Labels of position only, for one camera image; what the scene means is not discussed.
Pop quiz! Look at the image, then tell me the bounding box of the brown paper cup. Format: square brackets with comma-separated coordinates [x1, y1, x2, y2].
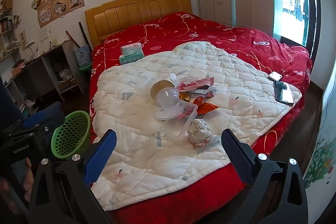
[150, 80, 176, 100]

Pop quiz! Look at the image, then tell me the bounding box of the clear rectangular plastic container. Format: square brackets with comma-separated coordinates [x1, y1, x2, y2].
[168, 103, 198, 132]

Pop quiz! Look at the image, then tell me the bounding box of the blue paper bag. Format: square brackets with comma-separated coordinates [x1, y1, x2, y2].
[74, 46, 92, 67]

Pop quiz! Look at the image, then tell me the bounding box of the soft tissue pack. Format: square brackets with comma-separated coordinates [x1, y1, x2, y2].
[120, 43, 142, 56]

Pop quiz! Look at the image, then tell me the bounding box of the white quilted blanket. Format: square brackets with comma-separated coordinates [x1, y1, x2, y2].
[91, 41, 302, 211]

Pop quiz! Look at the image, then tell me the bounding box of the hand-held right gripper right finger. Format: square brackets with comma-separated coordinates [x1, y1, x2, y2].
[221, 129, 309, 224]

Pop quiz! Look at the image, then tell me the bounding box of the green plastic stool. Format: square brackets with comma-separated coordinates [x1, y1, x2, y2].
[79, 64, 92, 83]

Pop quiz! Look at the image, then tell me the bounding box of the dark wooden stick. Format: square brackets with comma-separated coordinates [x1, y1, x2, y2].
[79, 21, 92, 50]

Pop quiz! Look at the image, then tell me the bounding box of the wooden bed headboard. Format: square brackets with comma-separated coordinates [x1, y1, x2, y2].
[85, 0, 193, 47]

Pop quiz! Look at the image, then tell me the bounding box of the green plastic basket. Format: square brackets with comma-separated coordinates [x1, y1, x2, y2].
[51, 111, 91, 160]

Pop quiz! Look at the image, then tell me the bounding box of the brown cartoon wall poster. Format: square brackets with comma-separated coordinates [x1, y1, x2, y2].
[37, 0, 86, 28]

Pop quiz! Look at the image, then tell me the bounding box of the dark red snack wrapper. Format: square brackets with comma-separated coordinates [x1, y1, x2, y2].
[188, 90, 214, 100]

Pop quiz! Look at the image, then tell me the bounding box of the clear plastic dome lid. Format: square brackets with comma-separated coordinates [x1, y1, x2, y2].
[154, 88, 181, 121]

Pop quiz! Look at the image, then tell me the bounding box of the orange snack wrapper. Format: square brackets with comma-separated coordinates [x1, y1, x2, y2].
[193, 97, 219, 115]

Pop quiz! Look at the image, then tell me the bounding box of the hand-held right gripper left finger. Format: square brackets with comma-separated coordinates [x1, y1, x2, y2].
[28, 130, 117, 224]

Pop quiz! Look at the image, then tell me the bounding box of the teal tissue box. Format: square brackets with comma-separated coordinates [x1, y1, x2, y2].
[119, 53, 145, 65]

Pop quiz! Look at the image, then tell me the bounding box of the person's left hand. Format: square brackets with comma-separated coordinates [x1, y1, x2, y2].
[22, 158, 35, 201]

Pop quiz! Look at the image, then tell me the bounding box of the window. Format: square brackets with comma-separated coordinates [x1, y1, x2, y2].
[273, 0, 315, 47]

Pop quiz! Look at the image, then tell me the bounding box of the red patterned quilt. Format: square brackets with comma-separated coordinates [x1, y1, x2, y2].
[89, 12, 313, 224]

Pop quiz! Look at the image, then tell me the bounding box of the white desk lamp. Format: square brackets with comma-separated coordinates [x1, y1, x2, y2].
[24, 41, 37, 59]

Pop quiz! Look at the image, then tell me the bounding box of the red wooden stick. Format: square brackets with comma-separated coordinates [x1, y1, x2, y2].
[66, 30, 80, 48]

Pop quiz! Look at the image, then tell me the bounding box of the foil ball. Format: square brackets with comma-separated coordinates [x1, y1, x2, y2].
[187, 119, 213, 146]

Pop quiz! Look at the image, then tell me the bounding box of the black smartphone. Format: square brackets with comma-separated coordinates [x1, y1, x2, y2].
[274, 81, 294, 106]

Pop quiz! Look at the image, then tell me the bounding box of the grey desk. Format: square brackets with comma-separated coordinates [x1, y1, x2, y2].
[5, 40, 87, 109]

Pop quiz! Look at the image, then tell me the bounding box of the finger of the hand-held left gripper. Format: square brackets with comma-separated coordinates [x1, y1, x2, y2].
[34, 101, 65, 125]
[3, 111, 53, 136]

